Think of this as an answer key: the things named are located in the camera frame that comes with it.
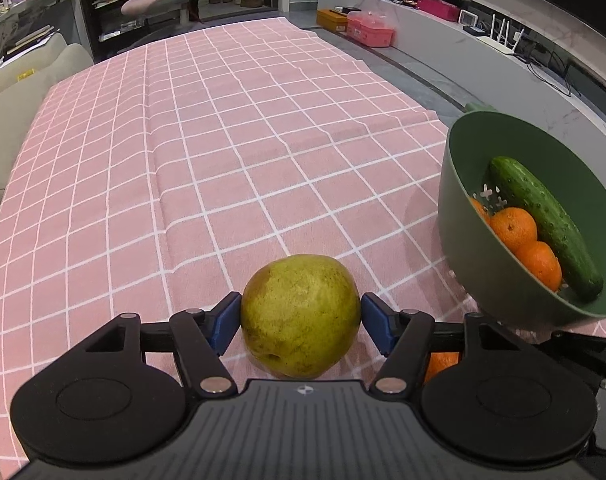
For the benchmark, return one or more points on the pink storage box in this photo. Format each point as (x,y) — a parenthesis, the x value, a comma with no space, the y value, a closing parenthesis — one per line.
(369,29)

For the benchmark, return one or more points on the green cucumber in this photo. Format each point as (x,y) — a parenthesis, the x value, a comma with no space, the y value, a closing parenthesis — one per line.
(523,189)

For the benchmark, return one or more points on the yellow storage box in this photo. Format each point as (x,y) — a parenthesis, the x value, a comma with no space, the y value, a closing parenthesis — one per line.
(331,20)

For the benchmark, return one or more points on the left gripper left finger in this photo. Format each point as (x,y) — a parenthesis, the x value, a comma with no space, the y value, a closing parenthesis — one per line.
(197,339)

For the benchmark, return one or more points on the beige sofa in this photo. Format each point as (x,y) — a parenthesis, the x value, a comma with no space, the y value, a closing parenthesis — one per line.
(24,84)

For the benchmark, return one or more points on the magenta box on shelf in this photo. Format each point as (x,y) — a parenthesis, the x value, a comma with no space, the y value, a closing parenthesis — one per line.
(441,9)

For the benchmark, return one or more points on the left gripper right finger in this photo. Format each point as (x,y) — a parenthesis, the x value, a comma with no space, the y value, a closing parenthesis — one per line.
(406,340)

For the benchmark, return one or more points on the pink checkered tablecloth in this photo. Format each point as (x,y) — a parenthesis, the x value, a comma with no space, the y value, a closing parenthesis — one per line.
(163,179)

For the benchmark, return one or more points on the cluttered desk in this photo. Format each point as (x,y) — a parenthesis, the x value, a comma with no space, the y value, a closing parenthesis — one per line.
(17,20)

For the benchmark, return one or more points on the white wifi router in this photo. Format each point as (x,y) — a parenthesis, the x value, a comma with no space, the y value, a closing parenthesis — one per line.
(502,36)

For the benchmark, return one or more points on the large orange mandarin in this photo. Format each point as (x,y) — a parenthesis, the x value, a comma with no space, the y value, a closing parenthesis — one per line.
(514,227)

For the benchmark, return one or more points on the yellow-green pear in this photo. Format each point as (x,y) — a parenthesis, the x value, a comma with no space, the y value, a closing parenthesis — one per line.
(300,314)

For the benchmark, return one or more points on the green colander bowl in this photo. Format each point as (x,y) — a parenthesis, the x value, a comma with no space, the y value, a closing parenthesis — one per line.
(498,282)

